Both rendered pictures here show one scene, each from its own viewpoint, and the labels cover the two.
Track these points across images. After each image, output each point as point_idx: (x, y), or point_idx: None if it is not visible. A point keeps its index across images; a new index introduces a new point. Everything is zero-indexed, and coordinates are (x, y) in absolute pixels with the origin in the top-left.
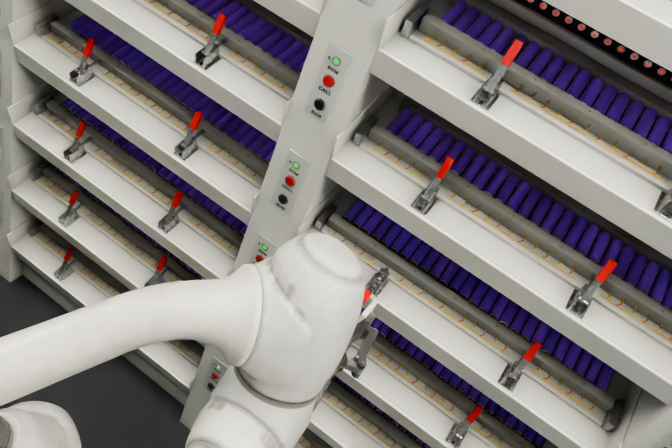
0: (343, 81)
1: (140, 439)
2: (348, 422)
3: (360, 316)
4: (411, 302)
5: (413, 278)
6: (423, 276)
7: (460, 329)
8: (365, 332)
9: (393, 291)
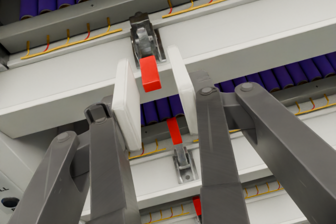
0: None
1: None
2: (250, 204)
3: (182, 98)
4: (213, 21)
5: None
6: None
7: None
8: (231, 116)
9: (177, 33)
